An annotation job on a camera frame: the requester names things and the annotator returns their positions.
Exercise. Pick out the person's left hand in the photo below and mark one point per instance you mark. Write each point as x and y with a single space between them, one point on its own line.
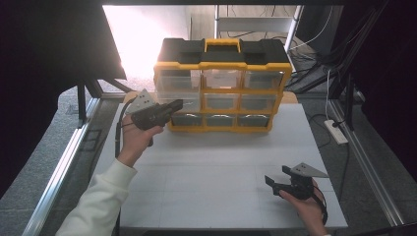
137 144

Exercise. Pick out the person's right hand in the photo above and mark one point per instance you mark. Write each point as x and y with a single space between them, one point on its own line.
309 213

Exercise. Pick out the black panel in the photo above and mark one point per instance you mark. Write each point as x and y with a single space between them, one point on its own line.
49 65

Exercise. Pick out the dark curtain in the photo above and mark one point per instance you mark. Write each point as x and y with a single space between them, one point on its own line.
390 82

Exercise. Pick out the brown board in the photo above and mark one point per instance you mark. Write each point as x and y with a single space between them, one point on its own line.
290 97

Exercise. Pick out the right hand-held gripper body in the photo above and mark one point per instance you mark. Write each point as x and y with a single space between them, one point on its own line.
300 188

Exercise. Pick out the black post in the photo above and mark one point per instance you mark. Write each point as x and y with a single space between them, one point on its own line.
349 101

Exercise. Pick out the white metal rack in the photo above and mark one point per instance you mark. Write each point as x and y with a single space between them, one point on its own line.
252 23

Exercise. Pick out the yellow black storage cabinet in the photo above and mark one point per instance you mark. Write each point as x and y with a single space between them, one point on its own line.
183 49

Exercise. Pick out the set of clear plastic drawers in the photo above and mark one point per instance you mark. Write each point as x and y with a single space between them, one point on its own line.
223 78

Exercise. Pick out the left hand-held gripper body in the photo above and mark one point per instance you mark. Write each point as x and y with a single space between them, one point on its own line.
149 116

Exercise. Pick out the white power strip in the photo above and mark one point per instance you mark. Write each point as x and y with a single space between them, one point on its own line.
336 132

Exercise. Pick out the clear plastic organizer drawer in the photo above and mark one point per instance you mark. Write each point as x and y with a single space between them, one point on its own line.
192 101

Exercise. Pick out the black stand frame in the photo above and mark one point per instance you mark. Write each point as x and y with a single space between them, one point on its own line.
81 101

